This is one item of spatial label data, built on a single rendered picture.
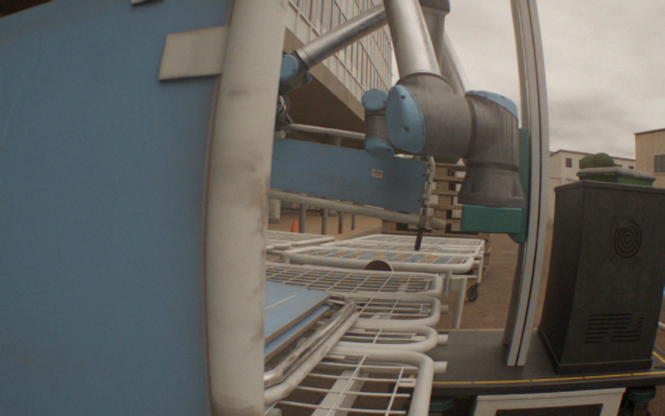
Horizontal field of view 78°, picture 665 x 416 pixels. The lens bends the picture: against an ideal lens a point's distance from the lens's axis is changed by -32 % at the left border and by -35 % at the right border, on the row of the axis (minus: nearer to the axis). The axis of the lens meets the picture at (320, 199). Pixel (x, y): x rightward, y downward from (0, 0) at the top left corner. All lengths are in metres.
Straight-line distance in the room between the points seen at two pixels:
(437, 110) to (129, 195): 1.06
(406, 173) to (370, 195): 0.15
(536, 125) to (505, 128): 0.18
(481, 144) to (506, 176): 0.09
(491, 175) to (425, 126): 0.19
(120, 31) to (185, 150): 0.08
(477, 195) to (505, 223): 0.10
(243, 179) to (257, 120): 0.02
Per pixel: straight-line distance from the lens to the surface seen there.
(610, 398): 1.44
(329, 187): 2.19
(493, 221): 1.27
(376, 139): 1.82
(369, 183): 2.16
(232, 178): 0.20
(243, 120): 0.20
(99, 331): 0.26
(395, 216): 2.12
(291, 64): 1.87
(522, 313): 1.47
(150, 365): 0.24
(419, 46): 1.42
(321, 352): 0.89
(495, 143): 1.30
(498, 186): 1.28
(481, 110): 1.30
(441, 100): 1.27
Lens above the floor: 0.76
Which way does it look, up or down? level
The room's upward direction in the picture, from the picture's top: 4 degrees clockwise
